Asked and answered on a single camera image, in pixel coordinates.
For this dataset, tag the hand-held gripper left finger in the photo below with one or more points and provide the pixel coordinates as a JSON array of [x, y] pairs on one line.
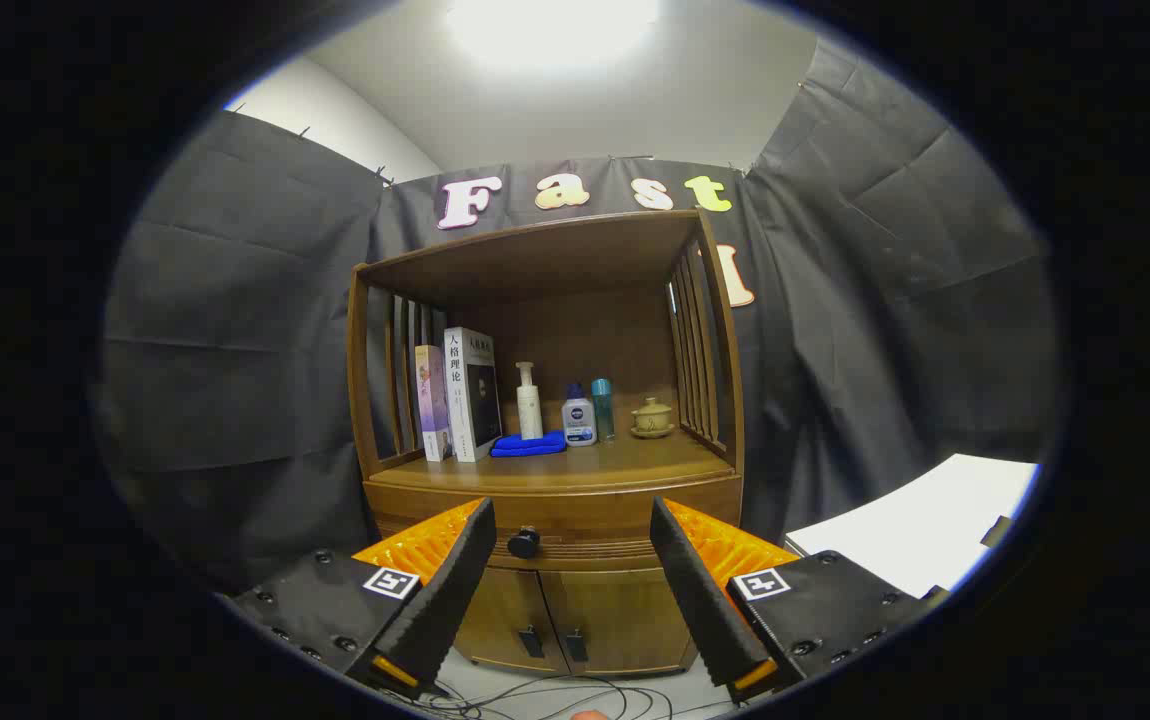
[[445, 610]]

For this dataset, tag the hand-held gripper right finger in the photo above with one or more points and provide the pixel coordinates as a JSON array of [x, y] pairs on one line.
[[705, 600]]

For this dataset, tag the black drawer knob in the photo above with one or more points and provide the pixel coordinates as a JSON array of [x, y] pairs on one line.
[[523, 543]]

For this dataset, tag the wooden drawer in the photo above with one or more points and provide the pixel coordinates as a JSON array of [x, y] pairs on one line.
[[585, 520]]

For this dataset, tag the wooden cabinet door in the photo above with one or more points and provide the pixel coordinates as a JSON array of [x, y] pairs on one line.
[[500, 620], [635, 620]]

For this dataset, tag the wooden cabinet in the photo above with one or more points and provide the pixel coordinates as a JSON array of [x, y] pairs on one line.
[[585, 320]]

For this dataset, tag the blue folded cloth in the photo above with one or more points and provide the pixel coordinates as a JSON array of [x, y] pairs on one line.
[[530, 445]]

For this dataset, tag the tan lidded teacup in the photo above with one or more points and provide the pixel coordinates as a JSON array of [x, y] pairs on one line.
[[652, 418]]

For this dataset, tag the purple book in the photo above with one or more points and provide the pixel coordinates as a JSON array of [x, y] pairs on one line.
[[432, 400]]

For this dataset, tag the white book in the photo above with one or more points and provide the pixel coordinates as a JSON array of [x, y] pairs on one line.
[[460, 400]]

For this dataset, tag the white pump bottle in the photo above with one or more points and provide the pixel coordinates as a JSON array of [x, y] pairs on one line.
[[530, 410]]

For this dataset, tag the white bottle with blue cap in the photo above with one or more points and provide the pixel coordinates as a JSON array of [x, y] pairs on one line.
[[579, 420]]

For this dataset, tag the teal bottle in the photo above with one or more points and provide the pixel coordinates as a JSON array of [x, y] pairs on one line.
[[603, 405]]

